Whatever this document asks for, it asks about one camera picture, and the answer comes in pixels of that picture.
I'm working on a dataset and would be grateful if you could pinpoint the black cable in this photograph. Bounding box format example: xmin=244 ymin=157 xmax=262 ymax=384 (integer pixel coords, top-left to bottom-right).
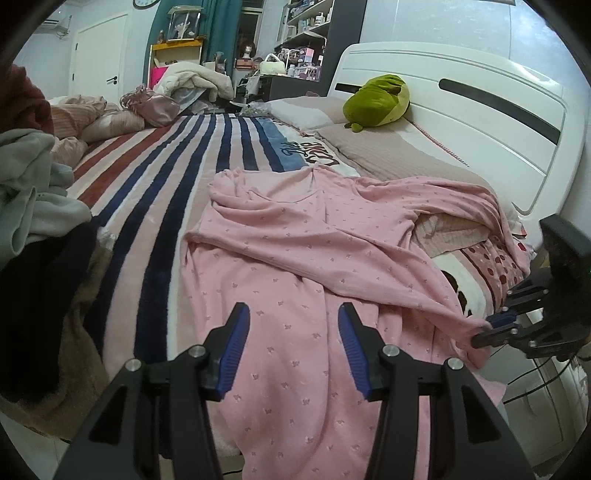
xmin=500 ymin=343 xmax=583 ymax=407

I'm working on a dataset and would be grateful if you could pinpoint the dark bookshelf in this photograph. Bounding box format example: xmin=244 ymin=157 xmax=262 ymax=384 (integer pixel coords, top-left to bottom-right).
xmin=257 ymin=0 xmax=367 ymax=101

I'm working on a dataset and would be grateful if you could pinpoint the grey-green garment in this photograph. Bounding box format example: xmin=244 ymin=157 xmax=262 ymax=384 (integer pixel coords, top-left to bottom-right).
xmin=1 ymin=129 xmax=91 ymax=265

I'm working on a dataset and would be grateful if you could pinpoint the pink dotted garment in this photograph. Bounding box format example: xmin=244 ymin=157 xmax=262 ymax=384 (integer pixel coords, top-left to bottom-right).
xmin=181 ymin=167 xmax=530 ymax=479

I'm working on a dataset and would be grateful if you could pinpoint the striped fleece blanket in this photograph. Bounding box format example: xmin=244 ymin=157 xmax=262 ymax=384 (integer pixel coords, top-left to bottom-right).
xmin=68 ymin=114 xmax=356 ymax=372

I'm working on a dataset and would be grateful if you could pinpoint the teal curtain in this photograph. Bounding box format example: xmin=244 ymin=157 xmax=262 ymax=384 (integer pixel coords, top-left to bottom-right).
xmin=142 ymin=0 xmax=242 ymax=82

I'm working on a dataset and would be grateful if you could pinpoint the green plush toy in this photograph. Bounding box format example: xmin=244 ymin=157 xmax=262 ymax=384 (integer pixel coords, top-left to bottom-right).
xmin=342 ymin=74 xmax=410 ymax=133

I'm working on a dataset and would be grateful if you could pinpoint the beige crumpled duvet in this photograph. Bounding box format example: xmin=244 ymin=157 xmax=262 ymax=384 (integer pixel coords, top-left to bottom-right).
xmin=49 ymin=95 xmax=145 ymax=168

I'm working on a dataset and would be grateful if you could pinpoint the white door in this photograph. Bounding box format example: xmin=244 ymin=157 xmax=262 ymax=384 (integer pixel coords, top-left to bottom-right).
xmin=68 ymin=13 xmax=128 ymax=103

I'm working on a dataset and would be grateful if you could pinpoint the beige ribbed bed cover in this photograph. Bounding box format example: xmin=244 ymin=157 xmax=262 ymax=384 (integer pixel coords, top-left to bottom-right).
xmin=267 ymin=94 xmax=498 ymax=195

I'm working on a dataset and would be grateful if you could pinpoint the white bed headboard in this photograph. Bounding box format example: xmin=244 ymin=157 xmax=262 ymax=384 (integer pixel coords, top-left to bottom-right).
xmin=329 ymin=41 xmax=586 ymax=222

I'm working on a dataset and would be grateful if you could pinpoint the cream coat pile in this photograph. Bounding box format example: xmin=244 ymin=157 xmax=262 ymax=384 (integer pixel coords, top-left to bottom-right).
xmin=153 ymin=61 xmax=235 ymax=102

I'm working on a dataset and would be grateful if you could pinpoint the black garment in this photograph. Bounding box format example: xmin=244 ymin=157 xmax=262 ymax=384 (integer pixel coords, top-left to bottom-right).
xmin=1 ymin=222 xmax=97 ymax=403

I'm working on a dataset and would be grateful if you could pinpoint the brown fuzzy garment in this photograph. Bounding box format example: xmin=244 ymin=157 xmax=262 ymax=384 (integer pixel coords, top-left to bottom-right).
xmin=1 ymin=246 xmax=112 ymax=441

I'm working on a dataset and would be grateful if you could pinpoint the dark red garment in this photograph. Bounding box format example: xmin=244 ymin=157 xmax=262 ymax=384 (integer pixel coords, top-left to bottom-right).
xmin=0 ymin=64 xmax=54 ymax=134

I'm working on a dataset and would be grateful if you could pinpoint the yellow shelf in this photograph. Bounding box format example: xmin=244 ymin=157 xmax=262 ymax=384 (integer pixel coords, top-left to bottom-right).
xmin=148 ymin=38 xmax=204 ymax=69

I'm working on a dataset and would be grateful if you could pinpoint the mauve satin pillow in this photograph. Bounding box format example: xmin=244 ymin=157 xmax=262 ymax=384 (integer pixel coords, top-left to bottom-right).
xmin=119 ymin=85 xmax=181 ymax=127

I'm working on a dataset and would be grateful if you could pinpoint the wall air conditioner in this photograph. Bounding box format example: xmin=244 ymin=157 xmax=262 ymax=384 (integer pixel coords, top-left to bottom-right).
xmin=35 ymin=12 xmax=73 ymax=37

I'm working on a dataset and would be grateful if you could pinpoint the white cartoon print blanket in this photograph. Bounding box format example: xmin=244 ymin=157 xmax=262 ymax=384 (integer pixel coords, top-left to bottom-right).
xmin=432 ymin=236 xmax=526 ymax=318

